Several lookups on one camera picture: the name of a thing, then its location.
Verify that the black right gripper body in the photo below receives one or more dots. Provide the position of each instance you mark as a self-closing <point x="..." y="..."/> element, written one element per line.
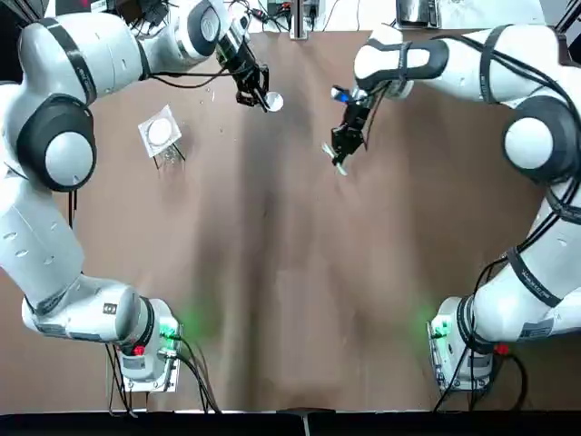
<point x="356" y="118"/>

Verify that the small clear glass vessel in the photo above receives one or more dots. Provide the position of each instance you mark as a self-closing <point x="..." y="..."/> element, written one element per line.
<point x="170" y="156"/>

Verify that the clear acrylic stand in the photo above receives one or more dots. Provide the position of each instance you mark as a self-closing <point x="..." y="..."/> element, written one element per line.
<point x="146" y="131"/>

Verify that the aluminium frame post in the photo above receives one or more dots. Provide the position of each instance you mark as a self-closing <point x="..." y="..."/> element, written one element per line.
<point x="302" y="22"/>

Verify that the white ceramic crucible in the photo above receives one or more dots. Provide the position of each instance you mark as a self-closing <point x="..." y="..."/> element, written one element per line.
<point x="277" y="102"/>

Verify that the pale green small spoon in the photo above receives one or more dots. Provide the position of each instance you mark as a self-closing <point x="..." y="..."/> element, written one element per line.
<point x="342" y="170"/>

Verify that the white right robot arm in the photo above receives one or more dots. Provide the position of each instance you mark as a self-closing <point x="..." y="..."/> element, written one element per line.
<point x="499" y="68"/>

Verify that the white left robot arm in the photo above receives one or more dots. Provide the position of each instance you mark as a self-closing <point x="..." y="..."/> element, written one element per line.
<point x="104" y="50"/>

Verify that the white round crucible lid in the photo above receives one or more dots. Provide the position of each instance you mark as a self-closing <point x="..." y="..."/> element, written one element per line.
<point x="161" y="131"/>

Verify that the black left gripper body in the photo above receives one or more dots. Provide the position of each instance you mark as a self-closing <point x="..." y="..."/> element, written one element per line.
<point x="238" y="56"/>

